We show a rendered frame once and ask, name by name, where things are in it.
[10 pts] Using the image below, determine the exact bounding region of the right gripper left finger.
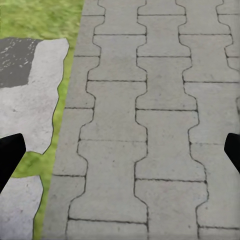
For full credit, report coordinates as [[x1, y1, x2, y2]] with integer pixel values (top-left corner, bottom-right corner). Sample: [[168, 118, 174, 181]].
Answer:
[[0, 133, 26, 193]]

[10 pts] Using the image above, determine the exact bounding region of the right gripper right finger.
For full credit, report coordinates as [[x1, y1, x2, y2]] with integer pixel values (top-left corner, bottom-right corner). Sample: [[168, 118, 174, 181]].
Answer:
[[224, 133, 240, 173]]

